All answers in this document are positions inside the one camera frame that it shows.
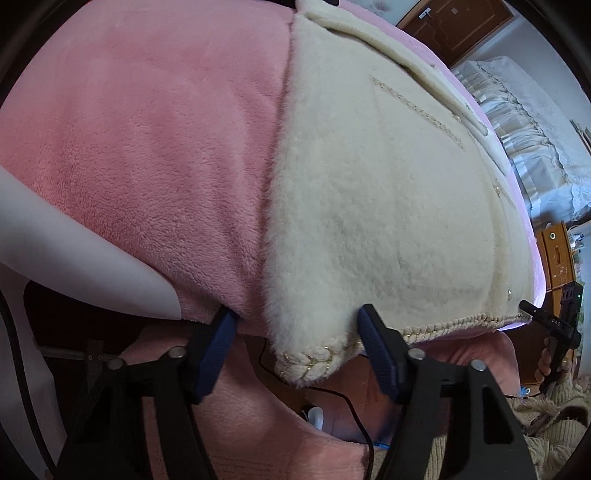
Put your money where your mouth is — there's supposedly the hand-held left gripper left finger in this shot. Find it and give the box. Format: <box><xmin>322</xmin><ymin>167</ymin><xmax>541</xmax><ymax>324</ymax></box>
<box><xmin>55</xmin><ymin>307</ymin><xmax>239</xmax><ymax>480</ymax></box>

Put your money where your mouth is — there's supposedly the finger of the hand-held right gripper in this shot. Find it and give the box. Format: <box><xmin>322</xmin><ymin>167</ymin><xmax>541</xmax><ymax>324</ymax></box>
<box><xmin>519</xmin><ymin>300</ymin><xmax>546</xmax><ymax>325</ymax></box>

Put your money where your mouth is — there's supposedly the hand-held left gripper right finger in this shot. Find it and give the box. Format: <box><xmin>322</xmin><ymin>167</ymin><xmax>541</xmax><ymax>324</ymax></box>
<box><xmin>358</xmin><ymin>303</ymin><xmax>539</xmax><ymax>480</ymax></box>

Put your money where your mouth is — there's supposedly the white fuzzy braided-trim cardigan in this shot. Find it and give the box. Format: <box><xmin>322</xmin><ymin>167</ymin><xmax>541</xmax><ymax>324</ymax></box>
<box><xmin>261</xmin><ymin>0</ymin><xmax>539</xmax><ymax>387</ymax></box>

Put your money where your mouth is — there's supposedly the person's right hand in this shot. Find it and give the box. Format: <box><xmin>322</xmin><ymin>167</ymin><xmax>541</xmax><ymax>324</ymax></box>
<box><xmin>534</xmin><ymin>336</ymin><xmax>573</xmax><ymax>387</ymax></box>

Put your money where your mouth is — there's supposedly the wooden drawer cabinet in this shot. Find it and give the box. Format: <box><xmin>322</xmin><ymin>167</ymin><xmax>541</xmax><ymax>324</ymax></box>
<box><xmin>536</xmin><ymin>220</ymin><xmax>583</xmax><ymax>384</ymax></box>

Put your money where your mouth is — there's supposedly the white smooth curved panel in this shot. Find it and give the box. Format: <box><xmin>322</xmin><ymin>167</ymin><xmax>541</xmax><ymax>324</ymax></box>
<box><xmin>0</xmin><ymin>165</ymin><xmax>182</xmax><ymax>320</ymax></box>

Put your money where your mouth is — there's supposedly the pink fleece bed blanket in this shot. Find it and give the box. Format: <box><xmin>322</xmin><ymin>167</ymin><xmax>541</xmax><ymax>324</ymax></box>
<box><xmin>0</xmin><ymin>0</ymin><xmax>548</xmax><ymax>480</ymax></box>

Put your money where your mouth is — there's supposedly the brown wooden door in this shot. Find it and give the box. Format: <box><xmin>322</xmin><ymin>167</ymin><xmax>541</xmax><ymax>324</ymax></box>
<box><xmin>396</xmin><ymin>0</ymin><xmax>515</xmax><ymax>68</ymax></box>

